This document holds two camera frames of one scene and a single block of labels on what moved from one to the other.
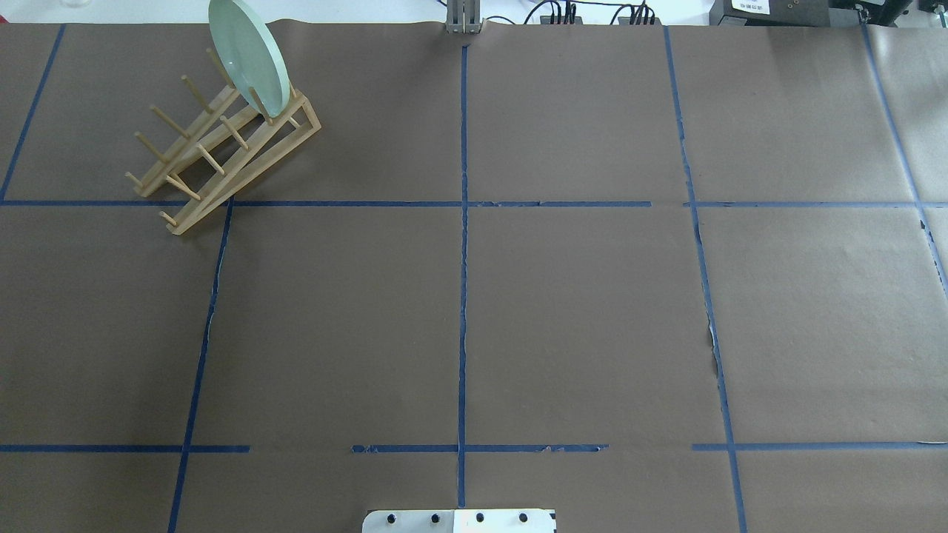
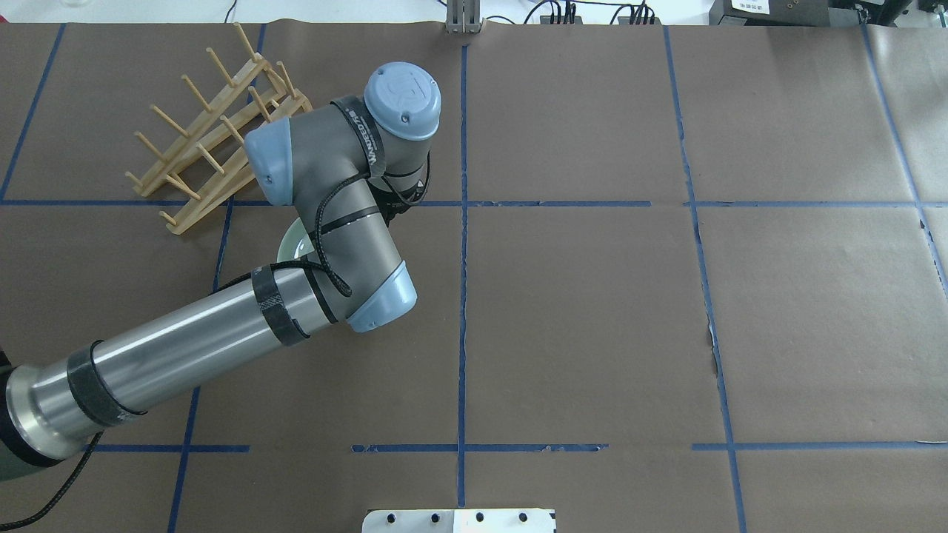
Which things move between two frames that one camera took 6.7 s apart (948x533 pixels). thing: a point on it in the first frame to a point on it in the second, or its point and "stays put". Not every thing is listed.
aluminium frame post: [463, 17] stays put
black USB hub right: [626, 21] stays put
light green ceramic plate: [250, 55] to [295, 243]
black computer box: [804, 13] stays put
